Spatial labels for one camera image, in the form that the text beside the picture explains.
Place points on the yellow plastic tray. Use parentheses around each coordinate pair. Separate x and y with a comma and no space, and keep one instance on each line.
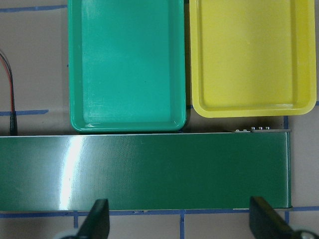
(252,58)

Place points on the green conveyor belt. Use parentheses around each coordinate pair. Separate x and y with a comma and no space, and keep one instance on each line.
(144,171)

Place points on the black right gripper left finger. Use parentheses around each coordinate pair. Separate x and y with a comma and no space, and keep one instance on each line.
(97,223)

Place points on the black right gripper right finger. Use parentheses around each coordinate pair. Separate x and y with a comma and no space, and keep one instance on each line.
(265,222)

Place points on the green plastic tray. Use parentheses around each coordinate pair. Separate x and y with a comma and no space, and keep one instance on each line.
(126,65)

